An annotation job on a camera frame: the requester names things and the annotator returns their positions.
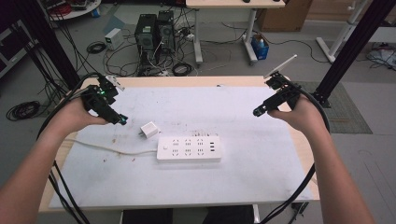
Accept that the round white table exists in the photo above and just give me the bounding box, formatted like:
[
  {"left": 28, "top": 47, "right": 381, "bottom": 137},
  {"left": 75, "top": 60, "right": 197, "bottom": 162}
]
[{"left": 39, "top": 0, "right": 103, "bottom": 22}]

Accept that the blue storage box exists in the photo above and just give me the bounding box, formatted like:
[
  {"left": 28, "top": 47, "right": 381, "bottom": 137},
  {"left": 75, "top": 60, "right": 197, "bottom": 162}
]
[{"left": 249, "top": 33, "right": 271, "bottom": 62}]

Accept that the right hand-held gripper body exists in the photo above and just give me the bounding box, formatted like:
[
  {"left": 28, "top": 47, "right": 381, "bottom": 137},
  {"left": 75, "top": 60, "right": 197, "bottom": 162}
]
[{"left": 262, "top": 54, "right": 303, "bottom": 110}]

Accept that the black computer tower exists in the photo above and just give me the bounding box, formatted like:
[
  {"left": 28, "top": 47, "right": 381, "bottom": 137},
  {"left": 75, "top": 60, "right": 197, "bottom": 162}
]
[
  {"left": 134, "top": 13, "right": 159, "bottom": 64},
  {"left": 156, "top": 9, "right": 177, "bottom": 54}
]

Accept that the white power supply box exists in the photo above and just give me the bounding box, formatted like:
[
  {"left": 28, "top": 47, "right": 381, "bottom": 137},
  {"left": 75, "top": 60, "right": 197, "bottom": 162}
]
[{"left": 104, "top": 27, "right": 125, "bottom": 51}]

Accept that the person's right hand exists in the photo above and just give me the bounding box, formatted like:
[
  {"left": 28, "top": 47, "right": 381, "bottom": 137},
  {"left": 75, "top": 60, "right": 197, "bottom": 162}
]
[{"left": 266, "top": 93, "right": 326, "bottom": 135}]

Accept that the white-legged wooden desk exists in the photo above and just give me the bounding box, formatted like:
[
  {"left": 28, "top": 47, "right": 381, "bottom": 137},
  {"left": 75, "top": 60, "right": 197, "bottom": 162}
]
[{"left": 185, "top": 0, "right": 287, "bottom": 67}]

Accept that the white power strip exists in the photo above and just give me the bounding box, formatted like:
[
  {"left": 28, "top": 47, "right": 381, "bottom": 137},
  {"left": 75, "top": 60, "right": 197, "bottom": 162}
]
[{"left": 156, "top": 134, "right": 223, "bottom": 163}]

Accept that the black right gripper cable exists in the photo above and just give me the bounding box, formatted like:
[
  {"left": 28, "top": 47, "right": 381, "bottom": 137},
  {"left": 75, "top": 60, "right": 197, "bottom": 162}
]
[{"left": 259, "top": 82, "right": 332, "bottom": 224}]

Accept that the white power strip cable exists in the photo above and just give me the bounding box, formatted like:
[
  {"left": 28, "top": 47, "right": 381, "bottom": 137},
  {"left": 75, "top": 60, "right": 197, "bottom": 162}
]
[{"left": 64, "top": 137, "right": 159, "bottom": 157}]

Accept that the black aluminium frame post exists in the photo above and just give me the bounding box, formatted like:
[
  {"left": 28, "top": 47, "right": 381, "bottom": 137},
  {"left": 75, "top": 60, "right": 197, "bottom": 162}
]
[
  {"left": 12, "top": 0, "right": 81, "bottom": 91},
  {"left": 312, "top": 0, "right": 396, "bottom": 109}
]

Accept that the coiled black cable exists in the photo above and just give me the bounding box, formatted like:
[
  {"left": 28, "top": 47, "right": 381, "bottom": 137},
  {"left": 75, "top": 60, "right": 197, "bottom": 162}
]
[
  {"left": 86, "top": 40, "right": 107, "bottom": 55},
  {"left": 171, "top": 62, "right": 194, "bottom": 77},
  {"left": 6, "top": 100, "right": 42, "bottom": 122}
]

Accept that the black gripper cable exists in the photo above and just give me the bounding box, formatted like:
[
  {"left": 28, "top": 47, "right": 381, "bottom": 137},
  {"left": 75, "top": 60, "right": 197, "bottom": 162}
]
[
  {"left": 36, "top": 72, "right": 104, "bottom": 224},
  {"left": 259, "top": 82, "right": 332, "bottom": 224}
]

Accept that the white metal stand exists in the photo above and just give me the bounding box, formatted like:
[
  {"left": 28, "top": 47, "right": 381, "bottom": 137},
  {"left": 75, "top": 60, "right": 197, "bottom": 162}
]
[{"left": 315, "top": 0, "right": 370, "bottom": 64}]

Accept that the brown cardboard box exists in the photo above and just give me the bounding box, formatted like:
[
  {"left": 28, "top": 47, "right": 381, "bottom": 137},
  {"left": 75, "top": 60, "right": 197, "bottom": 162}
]
[{"left": 256, "top": 0, "right": 313, "bottom": 33}]

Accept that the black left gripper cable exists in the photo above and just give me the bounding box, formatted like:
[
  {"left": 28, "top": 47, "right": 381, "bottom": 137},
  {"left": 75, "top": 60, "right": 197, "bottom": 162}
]
[{"left": 36, "top": 72, "right": 104, "bottom": 224}]

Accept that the white table mat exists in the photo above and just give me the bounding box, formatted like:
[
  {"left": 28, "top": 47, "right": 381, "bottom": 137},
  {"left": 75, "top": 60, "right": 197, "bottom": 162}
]
[{"left": 49, "top": 86, "right": 313, "bottom": 209}]

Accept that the white charger adapter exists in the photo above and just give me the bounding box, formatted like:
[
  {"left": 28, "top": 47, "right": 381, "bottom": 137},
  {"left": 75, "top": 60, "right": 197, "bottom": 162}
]
[{"left": 138, "top": 120, "right": 161, "bottom": 140}]

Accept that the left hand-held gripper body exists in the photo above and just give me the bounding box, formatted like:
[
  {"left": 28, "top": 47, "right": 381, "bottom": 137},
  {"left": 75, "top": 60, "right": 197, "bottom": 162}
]
[{"left": 80, "top": 75, "right": 126, "bottom": 118}]

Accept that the grey floor mat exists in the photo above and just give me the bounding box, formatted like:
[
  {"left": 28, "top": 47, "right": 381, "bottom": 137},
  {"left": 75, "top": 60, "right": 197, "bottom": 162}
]
[{"left": 292, "top": 80, "right": 374, "bottom": 135}]

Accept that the person's left hand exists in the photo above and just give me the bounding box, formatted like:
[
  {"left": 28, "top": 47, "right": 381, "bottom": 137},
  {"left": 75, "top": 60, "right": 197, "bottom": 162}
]
[{"left": 49, "top": 95, "right": 109, "bottom": 136}]

